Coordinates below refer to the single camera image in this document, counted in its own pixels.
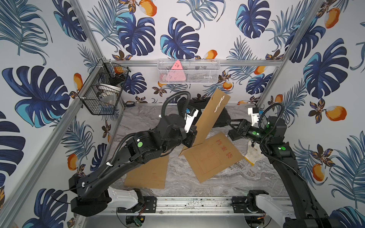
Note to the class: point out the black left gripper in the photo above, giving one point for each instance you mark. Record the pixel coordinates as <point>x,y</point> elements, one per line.
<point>192,133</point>

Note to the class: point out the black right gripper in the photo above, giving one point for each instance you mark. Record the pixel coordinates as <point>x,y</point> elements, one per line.
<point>244,128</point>

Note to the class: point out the brown kraft file bag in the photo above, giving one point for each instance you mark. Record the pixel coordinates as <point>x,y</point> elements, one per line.
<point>151,175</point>

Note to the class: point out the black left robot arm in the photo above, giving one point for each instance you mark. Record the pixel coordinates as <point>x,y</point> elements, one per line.
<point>134,150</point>

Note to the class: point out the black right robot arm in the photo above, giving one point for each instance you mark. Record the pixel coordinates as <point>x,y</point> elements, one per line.
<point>308,213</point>

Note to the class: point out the brown file bag stack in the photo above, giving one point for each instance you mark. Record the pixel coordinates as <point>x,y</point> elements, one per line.
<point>211,157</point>

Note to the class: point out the black plastic tool case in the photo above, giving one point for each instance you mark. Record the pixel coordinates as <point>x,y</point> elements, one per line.
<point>200,104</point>

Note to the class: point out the white work glove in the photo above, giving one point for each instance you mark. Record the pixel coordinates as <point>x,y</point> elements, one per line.
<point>253,154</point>

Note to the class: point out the black round tape roll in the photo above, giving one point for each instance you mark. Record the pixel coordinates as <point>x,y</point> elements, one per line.
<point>130,104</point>

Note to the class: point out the pink triangular item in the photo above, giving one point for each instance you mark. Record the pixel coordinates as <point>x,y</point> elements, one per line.
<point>173,74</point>

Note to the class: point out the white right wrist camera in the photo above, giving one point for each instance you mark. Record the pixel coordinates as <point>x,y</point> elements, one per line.
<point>254,113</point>

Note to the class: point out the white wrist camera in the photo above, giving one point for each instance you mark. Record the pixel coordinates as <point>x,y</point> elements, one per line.
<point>254,113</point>
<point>191,119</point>

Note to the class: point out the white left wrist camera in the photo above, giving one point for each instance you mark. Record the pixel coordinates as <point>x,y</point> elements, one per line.
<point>191,119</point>

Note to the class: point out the clear wall shelf basket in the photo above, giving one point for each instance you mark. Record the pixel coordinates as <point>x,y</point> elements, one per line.
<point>198,71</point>

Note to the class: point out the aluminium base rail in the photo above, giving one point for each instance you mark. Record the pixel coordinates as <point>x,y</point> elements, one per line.
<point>165,205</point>

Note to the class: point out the black wire basket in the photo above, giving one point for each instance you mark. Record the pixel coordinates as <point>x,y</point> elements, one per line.
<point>104,88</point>

